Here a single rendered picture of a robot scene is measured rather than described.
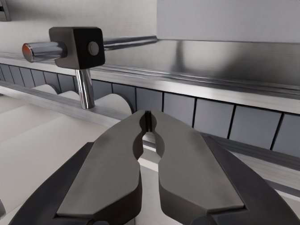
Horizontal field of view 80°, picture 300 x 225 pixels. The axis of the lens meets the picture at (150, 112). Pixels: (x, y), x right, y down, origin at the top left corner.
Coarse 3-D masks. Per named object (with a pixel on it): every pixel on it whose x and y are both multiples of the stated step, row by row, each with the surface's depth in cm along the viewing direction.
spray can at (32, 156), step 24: (120, 96) 23; (72, 120) 18; (0, 144) 14; (24, 144) 14; (48, 144) 15; (72, 144) 16; (0, 168) 12; (24, 168) 13; (48, 168) 14; (0, 192) 12; (24, 192) 13; (0, 216) 12
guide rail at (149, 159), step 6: (144, 150) 23; (150, 150) 23; (144, 156) 22; (150, 156) 22; (156, 156) 22; (144, 162) 22; (150, 162) 21; (156, 162) 21; (150, 168) 21; (156, 168) 21; (288, 198) 16; (288, 204) 16; (294, 204) 16; (294, 210) 15
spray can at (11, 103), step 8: (32, 88) 29; (40, 88) 29; (48, 88) 30; (56, 88) 31; (0, 96) 26; (8, 96) 26; (0, 104) 24; (8, 104) 25; (16, 104) 26; (24, 104) 26; (0, 112) 24
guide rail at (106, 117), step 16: (0, 80) 25; (16, 96) 22; (32, 96) 20; (48, 96) 19; (64, 112) 18; (80, 112) 16; (96, 112) 15; (112, 112) 15; (224, 144) 11; (240, 144) 11; (256, 160) 10; (272, 160) 10; (288, 160) 10; (272, 176) 10; (288, 176) 9
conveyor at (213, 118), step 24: (0, 72) 39; (24, 72) 34; (48, 72) 30; (96, 96) 27; (144, 96) 22; (168, 96) 21; (192, 96) 19; (192, 120) 20; (216, 120) 19; (240, 120) 18; (264, 120) 16; (288, 120) 16; (144, 144) 25; (264, 144) 17; (288, 144) 16; (288, 192) 18
